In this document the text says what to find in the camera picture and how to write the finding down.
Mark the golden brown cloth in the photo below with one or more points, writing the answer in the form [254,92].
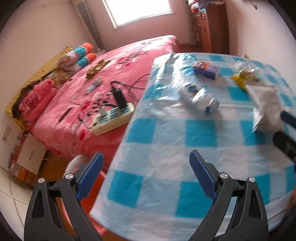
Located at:
[98,68]

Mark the small white tube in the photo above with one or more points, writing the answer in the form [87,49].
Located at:
[93,85]

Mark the pink plush pillow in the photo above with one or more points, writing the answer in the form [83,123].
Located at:
[37,92]
[41,106]

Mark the pale rounded plastic container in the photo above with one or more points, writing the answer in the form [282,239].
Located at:
[76,164]

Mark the yellow headboard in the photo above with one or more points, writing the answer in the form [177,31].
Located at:
[27,83]

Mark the brown wooden cabinet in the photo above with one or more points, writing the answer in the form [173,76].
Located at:
[215,30]

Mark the teal orange bolster pillow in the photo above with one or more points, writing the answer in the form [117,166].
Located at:
[83,49]
[87,60]

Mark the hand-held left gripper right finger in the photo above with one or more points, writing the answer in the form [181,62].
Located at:
[202,173]

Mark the cream power strip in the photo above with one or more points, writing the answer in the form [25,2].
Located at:
[111,120]

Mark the window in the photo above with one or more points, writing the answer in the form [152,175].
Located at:
[138,11]

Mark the black charger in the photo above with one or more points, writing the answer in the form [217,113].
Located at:
[119,97]

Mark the white charger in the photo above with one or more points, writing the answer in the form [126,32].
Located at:
[103,111]

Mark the small blue box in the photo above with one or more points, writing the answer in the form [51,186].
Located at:
[205,69]

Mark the blue checkered tablecloth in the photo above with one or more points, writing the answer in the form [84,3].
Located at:
[201,136]

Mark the brown floral pillow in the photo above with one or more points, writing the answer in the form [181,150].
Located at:
[57,78]

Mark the rolled patterned pillows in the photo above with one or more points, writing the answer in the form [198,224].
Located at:
[68,62]

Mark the yellow snack wrapper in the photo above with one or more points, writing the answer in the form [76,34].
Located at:
[242,77]

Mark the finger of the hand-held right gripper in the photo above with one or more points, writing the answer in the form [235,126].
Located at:
[285,144]
[289,119]

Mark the pink printed bed blanket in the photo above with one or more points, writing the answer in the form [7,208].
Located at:
[76,111]

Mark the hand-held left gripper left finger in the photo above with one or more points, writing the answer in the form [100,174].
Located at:
[90,178]

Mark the folded quilt on cabinet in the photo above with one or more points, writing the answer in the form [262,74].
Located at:
[205,3]

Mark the grey patterned curtain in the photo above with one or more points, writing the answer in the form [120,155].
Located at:
[192,25]
[90,23]

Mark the white plastic bottle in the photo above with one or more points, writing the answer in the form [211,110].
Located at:
[245,66]

